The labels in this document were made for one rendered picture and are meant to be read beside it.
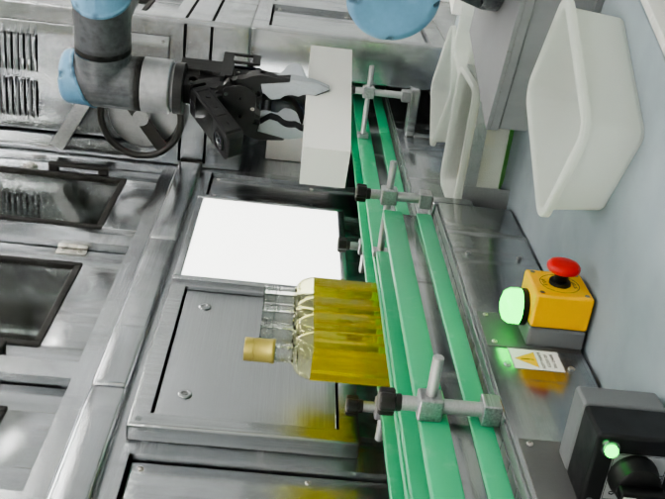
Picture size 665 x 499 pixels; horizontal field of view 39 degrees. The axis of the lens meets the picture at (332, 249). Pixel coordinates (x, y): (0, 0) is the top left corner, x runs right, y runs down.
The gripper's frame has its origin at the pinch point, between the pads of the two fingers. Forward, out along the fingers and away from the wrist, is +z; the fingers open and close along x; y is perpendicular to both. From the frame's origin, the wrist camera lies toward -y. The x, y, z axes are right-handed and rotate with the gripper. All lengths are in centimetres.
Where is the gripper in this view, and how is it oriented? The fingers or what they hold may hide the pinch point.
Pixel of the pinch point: (318, 112)
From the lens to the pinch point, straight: 129.5
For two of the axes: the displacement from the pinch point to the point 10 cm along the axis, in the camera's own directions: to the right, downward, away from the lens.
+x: -1.1, 7.1, 6.9
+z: 9.9, 1.0, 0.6
